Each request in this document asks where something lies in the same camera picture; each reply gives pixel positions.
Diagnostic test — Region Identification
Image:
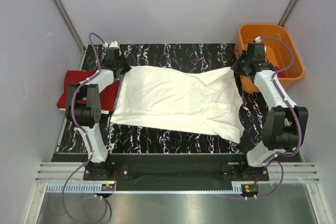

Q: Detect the white t shirt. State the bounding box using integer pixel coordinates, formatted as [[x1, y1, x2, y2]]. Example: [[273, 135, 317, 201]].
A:
[[110, 66, 244, 143], [60, 108, 110, 115]]

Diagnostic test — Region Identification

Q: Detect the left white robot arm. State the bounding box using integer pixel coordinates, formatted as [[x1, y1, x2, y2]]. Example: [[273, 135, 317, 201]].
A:
[[65, 41, 131, 180]]

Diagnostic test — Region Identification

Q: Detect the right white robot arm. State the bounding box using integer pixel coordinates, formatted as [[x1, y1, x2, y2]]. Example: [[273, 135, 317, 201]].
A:
[[231, 41, 309, 180]]

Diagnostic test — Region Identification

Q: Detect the folded grey t shirt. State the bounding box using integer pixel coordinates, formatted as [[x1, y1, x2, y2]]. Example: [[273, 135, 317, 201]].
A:
[[114, 75, 124, 106]]

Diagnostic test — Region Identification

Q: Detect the orange plastic basket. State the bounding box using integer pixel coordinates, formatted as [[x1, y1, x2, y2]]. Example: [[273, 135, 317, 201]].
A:
[[235, 24, 305, 89]]

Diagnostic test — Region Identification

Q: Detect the folded red t shirt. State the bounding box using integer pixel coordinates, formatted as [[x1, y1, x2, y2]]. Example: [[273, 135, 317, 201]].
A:
[[57, 70, 119, 112]]

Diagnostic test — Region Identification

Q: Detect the folded white t shirt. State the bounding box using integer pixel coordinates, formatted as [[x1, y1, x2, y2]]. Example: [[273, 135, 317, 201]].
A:
[[60, 108, 110, 115]]

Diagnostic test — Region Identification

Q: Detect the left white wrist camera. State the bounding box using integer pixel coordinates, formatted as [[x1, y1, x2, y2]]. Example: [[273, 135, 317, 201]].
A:
[[103, 41, 120, 49]]

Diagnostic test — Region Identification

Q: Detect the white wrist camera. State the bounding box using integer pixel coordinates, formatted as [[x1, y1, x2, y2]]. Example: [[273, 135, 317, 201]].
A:
[[103, 41, 120, 49], [254, 36, 262, 43]]

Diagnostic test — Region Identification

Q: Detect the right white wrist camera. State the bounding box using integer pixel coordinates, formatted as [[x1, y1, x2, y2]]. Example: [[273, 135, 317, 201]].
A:
[[254, 36, 262, 43]]

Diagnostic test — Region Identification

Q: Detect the left corner aluminium post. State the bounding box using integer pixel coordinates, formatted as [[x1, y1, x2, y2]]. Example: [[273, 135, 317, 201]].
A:
[[52, 0, 86, 52]]

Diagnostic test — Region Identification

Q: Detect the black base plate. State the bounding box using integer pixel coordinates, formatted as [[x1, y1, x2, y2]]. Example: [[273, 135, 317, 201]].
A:
[[83, 154, 269, 188]]

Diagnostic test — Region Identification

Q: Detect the grey slotted cable duct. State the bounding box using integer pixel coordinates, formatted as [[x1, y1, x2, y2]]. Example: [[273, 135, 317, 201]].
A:
[[46, 183, 242, 195]]

